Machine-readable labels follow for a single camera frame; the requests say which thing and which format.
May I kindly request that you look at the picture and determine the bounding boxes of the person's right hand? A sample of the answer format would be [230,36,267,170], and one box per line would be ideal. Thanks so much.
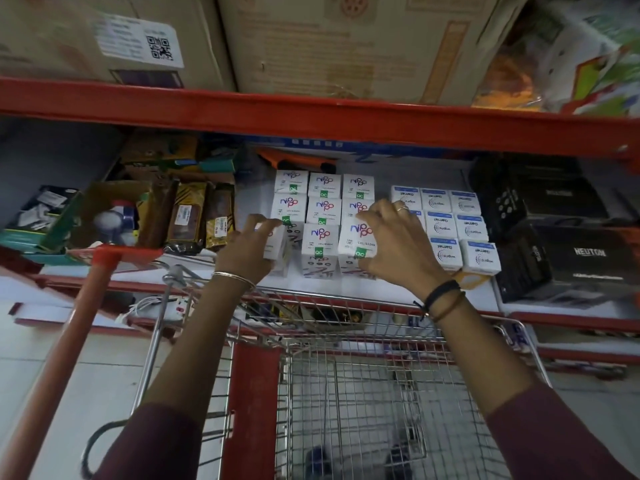
[357,199,460,301]

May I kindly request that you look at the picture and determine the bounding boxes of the person's left hand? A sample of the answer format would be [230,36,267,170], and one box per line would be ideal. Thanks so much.
[214,218,284,287]

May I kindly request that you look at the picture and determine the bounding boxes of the small white bulb carton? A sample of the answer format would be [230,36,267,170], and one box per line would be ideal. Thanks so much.
[255,224,292,263]

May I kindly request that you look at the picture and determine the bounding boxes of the white green-sticker bulb carton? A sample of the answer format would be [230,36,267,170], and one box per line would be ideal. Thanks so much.
[338,217,382,260]

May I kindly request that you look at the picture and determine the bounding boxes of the person's left forearm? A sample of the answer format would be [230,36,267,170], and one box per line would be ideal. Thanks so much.
[92,275,257,480]

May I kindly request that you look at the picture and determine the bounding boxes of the person's right forearm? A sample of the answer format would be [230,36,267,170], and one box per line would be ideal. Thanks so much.
[425,289,637,480]

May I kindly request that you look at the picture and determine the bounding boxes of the brown foil packet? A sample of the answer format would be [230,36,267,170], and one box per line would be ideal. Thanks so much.
[204,183,237,251]
[164,180,209,256]

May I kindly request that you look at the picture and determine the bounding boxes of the gold bangle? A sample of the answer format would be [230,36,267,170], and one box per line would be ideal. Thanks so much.
[210,271,257,291]

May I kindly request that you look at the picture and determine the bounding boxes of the stack of white green-label boxes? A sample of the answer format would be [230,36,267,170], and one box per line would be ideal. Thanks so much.
[270,169,382,281]

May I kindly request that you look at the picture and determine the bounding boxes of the black wrist band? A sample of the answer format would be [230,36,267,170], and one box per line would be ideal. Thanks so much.
[413,280,467,323]

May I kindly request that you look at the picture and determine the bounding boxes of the stack of white blue-stripe boxes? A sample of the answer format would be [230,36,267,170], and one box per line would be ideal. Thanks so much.
[389,185,502,275]

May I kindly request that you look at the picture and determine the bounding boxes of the yellow green cardboard box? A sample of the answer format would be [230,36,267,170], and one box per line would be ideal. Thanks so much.
[119,134,237,184]

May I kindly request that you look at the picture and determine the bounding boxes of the white blue flat box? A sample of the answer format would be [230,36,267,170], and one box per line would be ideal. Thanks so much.
[247,136,473,163]

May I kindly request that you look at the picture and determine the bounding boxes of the red metal shelf beam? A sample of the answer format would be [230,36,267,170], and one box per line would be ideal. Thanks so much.
[0,76,640,163]

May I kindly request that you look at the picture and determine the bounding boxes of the white power strip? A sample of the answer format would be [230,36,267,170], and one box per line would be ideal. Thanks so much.
[116,294,190,323]

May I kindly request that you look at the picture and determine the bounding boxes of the black box with dots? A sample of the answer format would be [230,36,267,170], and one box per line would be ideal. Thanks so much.
[469,156,527,241]

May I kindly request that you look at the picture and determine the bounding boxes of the white light bulb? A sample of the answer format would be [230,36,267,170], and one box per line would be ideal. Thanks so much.
[91,209,127,241]

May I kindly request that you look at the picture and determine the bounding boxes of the open brown cardboard box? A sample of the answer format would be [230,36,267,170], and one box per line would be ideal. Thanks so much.
[66,179,173,263]

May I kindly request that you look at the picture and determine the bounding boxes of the flat black box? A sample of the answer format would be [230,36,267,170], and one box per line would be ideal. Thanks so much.
[507,159,613,223]

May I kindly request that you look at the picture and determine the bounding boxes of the red lower shelf beam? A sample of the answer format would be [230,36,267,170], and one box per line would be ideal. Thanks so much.
[0,245,640,368]

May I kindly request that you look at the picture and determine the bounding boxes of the large black box white print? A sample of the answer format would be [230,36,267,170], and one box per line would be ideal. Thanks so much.
[494,222,640,304]

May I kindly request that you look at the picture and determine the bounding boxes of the large brown cardboard box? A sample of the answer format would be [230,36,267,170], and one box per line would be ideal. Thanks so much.
[216,0,532,106]

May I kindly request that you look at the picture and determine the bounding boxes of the green cardboard tray box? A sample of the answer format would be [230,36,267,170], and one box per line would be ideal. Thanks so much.
[0,185,84,256]

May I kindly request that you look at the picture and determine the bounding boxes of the brown cardboard box white label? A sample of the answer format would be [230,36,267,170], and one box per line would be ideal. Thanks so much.
[0,0,237,91]

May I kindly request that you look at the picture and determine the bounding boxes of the colourful plastic-wrapped packages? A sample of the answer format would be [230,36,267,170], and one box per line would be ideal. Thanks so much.
[470,0,640,118]

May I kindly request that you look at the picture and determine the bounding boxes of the orange handled tool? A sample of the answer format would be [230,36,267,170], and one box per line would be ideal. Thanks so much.
[257,148,337,176]

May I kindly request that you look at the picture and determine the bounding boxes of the wire metal shopping cart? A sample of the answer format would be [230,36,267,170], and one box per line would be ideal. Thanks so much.
[80,262,554,480]

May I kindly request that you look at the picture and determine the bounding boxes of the red cart handle bar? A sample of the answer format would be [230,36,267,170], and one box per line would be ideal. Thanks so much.
[0,245,164,480]

